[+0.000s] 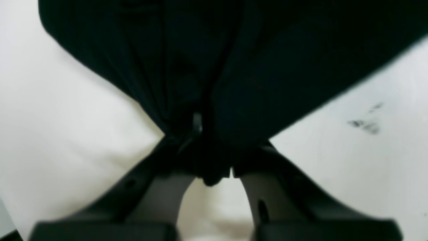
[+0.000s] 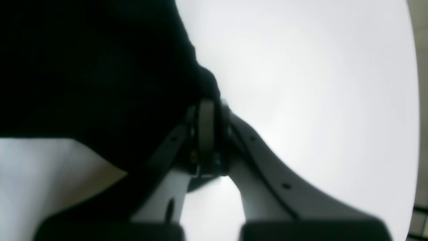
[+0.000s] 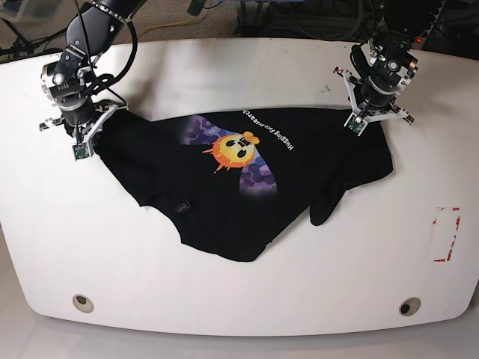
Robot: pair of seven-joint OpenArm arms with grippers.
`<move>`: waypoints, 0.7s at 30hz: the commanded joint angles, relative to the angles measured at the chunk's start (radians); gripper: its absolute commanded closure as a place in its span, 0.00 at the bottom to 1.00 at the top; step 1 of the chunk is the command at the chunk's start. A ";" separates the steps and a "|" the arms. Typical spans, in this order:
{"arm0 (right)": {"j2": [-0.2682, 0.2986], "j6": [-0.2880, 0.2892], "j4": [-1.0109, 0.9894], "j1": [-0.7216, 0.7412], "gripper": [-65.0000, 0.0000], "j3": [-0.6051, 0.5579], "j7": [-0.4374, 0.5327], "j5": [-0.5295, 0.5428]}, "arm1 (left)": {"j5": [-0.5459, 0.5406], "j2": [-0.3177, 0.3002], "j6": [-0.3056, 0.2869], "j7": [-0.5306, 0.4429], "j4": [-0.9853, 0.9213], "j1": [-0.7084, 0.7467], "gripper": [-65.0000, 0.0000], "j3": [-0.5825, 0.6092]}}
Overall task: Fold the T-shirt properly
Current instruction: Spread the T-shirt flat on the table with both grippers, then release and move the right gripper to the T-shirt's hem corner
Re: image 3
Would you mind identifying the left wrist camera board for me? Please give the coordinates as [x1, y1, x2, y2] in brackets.
[344, 113, 368, 137]

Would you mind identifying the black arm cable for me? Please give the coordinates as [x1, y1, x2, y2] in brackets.
[73, 0, 139, 109]
[347, 0, 386, 82]

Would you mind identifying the yellow cable on floor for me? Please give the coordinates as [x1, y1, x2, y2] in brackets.
[136, 14, 195, 38]

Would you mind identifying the black graphic T-shirt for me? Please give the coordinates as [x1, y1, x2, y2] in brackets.
[94, 108, 394, 262]

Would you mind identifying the black tripod stand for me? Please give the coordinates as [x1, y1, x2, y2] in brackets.
[1, 19, 67, 63]

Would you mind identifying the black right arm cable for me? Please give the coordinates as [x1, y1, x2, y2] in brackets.
[73, 0, 139, 109]

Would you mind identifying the right table cable grommet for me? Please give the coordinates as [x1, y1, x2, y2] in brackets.
[399, 297, 421, 316]

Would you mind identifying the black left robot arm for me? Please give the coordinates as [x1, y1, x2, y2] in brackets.
[334, 1, 439, 136]

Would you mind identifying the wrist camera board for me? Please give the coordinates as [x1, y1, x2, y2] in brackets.
[72, 142, 92, 161]
[344, 113, 368, 137]

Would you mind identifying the black power strip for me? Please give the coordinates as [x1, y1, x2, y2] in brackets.
[412, 0, 445, 49]

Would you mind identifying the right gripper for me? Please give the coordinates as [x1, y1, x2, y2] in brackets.
[39, 97, 127, 144]

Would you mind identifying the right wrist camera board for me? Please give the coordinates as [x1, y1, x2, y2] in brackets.
[72, 142, 92, 161]

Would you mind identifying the red tape rectangle marking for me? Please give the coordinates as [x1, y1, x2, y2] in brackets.
[430, 207, 461, 263]

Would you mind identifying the left table cable grommet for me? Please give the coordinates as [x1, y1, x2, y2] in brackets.
[73, 295, 94, 313]

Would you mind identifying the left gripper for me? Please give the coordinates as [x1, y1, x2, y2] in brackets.
[333, 67, 414, 126]

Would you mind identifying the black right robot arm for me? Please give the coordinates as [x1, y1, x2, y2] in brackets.
[41, 1, 144, 143]

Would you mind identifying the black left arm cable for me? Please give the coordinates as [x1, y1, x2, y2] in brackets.
[347, 0, 386, 82]

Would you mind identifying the table cable grommet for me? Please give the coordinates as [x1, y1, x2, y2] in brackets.
[399, 297, 421, 316]
[73, 295, 94, 313]

